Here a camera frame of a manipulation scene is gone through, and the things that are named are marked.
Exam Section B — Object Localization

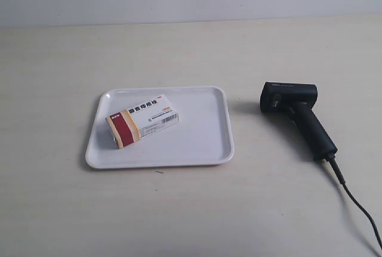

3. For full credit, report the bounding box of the white red medicine box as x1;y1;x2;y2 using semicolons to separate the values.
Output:
106;94;179;149

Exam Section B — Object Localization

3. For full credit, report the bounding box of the black handheld barcode scanner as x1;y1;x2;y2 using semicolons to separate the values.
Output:
260;82;337;162

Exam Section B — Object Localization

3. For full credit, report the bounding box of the white plastic tray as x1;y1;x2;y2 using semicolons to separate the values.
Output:
85;86;234;169

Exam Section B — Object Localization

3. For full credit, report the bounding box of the black scanner cable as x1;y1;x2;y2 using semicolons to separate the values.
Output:
327;154;382;257

